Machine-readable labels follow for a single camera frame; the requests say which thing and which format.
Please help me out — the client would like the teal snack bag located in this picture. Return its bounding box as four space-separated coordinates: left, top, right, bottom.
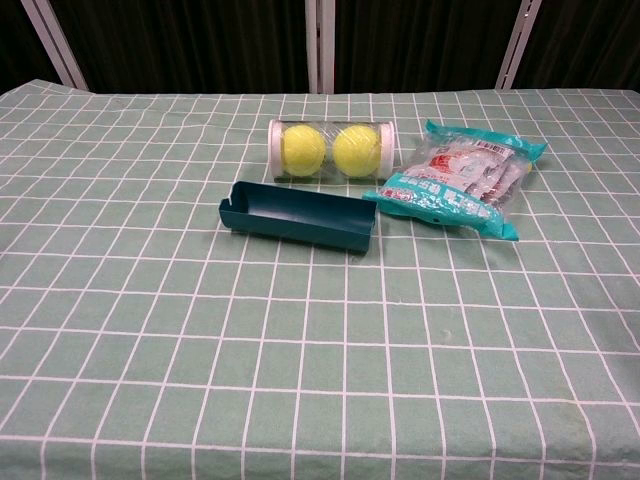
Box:
361 118 548 243

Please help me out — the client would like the dark teal open box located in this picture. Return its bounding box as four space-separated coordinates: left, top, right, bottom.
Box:
217 180 378 256

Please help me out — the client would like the yellow tennis ball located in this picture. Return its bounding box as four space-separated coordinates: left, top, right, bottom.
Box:
281 124 326 177
332 124 382 179

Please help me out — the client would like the clear tennis ball tube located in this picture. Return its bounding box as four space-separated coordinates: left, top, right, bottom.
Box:
267 118 394 184

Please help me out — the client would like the green checkered tablecloth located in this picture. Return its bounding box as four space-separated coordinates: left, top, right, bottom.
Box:
0 80 640 480

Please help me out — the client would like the dark curtain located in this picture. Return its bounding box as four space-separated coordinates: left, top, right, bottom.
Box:
0 0 640 95

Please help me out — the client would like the white metal frame post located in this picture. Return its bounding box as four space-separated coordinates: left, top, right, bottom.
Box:
24 0 89 92
304 0 337 95
495 0 546 92

